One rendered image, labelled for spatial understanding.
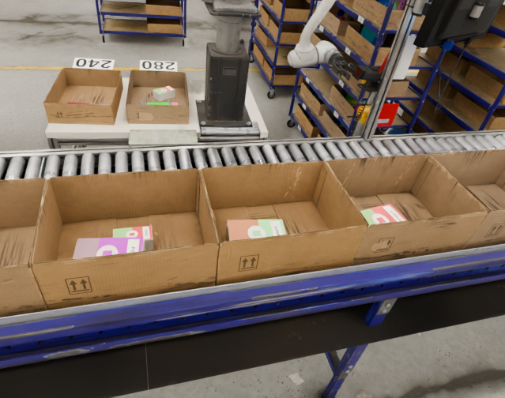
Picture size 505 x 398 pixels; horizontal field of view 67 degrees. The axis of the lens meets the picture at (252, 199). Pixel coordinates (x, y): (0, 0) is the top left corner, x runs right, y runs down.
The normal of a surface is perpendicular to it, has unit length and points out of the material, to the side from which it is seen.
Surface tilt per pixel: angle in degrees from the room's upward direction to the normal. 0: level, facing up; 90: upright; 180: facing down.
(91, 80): 89
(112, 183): 90
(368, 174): 90
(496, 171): 90
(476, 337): 0
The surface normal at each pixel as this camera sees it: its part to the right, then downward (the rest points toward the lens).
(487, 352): 0.11, -0.76
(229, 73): 0.19, 0.65
